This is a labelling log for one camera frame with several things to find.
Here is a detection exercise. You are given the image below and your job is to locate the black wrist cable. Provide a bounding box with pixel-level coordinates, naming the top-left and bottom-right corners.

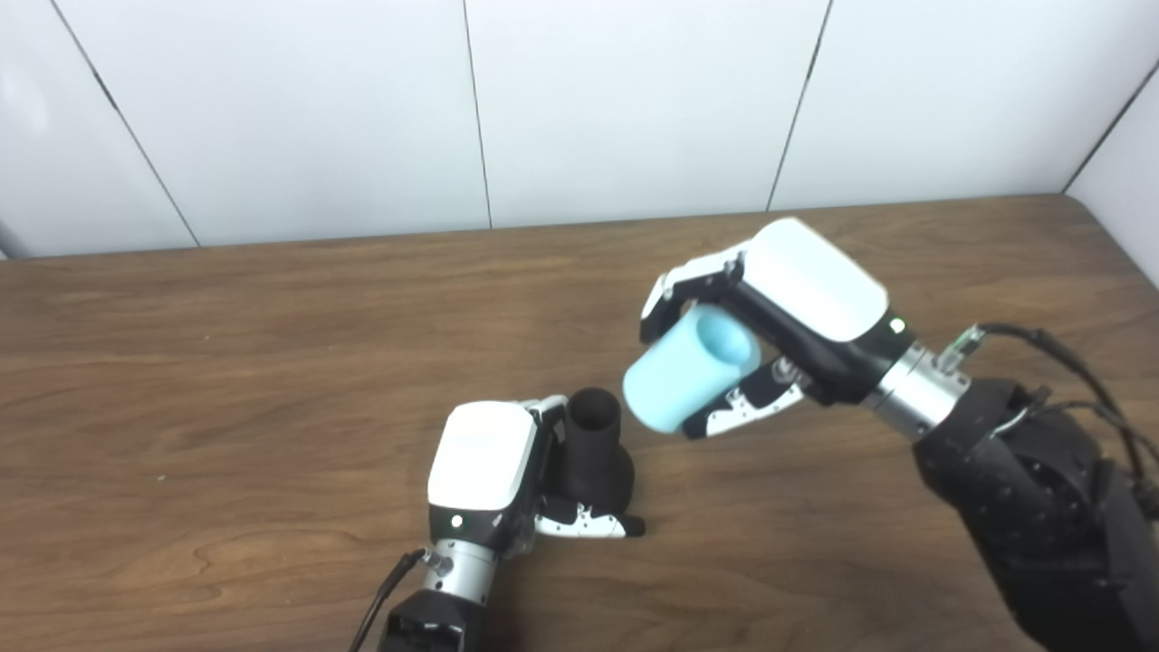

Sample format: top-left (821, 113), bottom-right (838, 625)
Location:
top-left (937, 322), bottom-right (1159, 517)
top-left (349, 548), bottom-right (449, 652)

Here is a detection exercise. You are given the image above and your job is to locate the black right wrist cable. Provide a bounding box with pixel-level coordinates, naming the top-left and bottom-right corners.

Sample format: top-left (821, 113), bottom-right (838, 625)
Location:
top-left (937, 322), bottom-right (1159, 517)

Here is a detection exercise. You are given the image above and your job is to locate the light-blue hose piece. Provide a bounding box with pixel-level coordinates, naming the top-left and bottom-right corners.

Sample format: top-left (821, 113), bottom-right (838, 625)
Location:
top-left (622, 303), bottom-right (762, 435)

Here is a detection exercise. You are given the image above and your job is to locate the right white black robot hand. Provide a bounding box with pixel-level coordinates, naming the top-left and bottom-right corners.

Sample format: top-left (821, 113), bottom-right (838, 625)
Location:
top-left (639, 217), bottom-right (911, 440)

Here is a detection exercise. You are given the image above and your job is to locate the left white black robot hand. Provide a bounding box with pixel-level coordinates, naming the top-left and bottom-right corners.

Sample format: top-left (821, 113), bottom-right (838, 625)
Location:
top-left (427, 395), bottom-right (646, 555)

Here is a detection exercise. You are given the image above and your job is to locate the black flared nozzle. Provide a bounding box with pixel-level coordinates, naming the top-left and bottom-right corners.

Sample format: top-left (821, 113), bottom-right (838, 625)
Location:
top-left (543, 388), bottom-right (636, 517)

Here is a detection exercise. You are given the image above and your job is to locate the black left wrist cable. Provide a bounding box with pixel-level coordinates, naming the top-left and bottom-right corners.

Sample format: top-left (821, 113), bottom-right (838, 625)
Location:
top-left (349, 548), bottom-right (449, 652)

